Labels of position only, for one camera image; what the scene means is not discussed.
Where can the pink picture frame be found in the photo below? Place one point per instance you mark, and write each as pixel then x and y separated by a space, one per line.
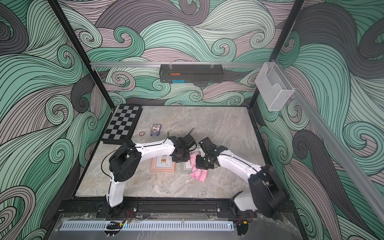
pixel 163 164

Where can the aluminium rail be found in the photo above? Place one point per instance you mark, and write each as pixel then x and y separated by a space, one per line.
pixel 345 158
pixel 137 64

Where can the black grey chessboard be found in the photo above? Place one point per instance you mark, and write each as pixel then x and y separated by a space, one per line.
pixel 122 125

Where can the black wall shelf tray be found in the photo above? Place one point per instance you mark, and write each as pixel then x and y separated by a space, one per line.
pixel 196 74

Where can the clear acrylic wall holder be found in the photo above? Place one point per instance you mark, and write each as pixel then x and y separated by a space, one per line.
pixel 274 86

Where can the aluminium back rail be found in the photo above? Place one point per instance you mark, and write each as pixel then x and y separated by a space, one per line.
pixel 137 64

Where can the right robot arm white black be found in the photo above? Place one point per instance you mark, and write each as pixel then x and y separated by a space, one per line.
pixel 266 191

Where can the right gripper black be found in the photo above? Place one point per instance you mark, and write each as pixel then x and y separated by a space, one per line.
pixel 200 163

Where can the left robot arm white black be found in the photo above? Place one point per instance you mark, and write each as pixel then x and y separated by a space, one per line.
pixel 124 162

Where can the aluminium right side rail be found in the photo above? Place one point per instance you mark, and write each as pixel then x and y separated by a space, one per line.
pixel 345 158

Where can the pink cloth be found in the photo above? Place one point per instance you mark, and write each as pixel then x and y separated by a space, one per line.
pixel 197 174

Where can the green picture frame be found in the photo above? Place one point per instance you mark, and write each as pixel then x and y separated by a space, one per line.
pixel 186 168

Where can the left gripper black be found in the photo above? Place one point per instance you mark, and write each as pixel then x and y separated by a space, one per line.
pixel 187 157

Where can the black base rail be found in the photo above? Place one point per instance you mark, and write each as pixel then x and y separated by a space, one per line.
pixel 139 208

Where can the playing card box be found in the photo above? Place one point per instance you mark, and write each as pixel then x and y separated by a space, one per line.
pixel 155 130

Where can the white slotted cable duct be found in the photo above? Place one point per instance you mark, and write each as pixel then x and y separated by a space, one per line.
pixel 183 225

